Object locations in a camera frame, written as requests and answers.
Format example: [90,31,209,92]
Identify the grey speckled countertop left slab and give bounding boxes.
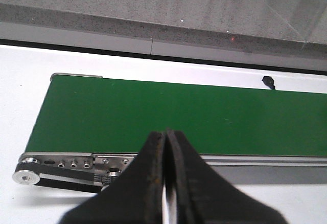
[0,0,327,66]

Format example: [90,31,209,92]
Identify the green conveyor belt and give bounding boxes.
[13,74,326,192]

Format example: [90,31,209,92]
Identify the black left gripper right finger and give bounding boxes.
[165,130,287,223]

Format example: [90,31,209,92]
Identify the small black sensor block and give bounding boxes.
[262,76,276,90]

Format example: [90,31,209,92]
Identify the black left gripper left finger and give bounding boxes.
[59,132,165,223]

